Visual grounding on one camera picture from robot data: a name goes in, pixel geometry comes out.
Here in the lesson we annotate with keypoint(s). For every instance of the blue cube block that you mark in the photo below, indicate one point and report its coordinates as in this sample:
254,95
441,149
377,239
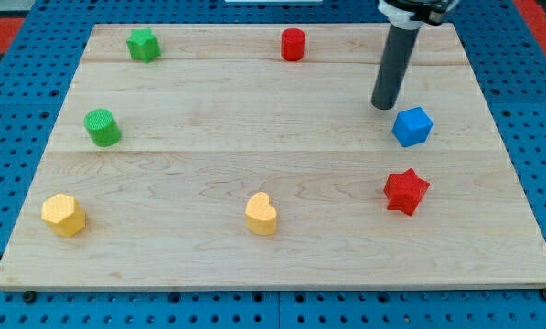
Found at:
412,126

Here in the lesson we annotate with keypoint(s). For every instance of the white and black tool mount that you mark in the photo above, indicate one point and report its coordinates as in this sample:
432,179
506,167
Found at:
412,14

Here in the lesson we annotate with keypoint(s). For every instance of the wooden board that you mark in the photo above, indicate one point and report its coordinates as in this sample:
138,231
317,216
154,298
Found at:
219,117

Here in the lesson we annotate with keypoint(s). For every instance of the green cylinder block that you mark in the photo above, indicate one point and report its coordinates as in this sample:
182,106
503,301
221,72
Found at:
102,127

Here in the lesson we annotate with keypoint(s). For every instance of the yellow heart block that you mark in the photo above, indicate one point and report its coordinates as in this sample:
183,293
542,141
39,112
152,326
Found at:
261,216

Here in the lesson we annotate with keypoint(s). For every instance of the yellow hexagon block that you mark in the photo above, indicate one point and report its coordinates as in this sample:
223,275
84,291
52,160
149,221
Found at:
63,215

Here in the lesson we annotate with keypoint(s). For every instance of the green star block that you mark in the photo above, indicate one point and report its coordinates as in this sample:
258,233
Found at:
143,45

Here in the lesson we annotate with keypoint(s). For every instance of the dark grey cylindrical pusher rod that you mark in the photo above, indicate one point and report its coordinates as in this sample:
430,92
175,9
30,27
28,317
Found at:
394,62

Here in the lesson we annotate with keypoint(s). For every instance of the red cylinder block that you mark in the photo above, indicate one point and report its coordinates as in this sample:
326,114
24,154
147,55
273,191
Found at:
292,44

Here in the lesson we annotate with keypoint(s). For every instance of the red star block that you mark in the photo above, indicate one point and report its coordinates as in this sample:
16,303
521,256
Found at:
405,191

